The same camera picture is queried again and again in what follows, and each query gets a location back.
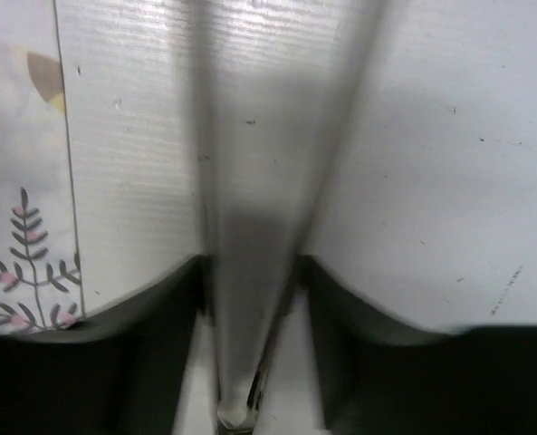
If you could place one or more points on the floral paper placemat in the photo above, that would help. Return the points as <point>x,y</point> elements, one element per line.
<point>40,269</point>

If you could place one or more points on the clear right gripper left finger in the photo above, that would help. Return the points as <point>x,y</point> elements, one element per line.
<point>204,122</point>

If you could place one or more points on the clear right gripper right finger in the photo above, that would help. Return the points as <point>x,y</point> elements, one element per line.
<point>273,182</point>

